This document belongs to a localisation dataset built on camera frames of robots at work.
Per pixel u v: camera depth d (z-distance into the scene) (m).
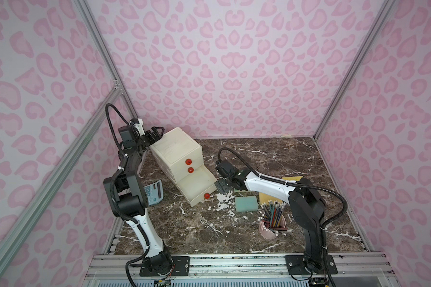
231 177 0.69
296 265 0.73
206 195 0.90
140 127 0.84
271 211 0.76
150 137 0.84
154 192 0.93
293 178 1.00
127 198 0.53
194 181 1.00
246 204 0.91
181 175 0.90
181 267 0.73
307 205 0.50
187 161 0.85
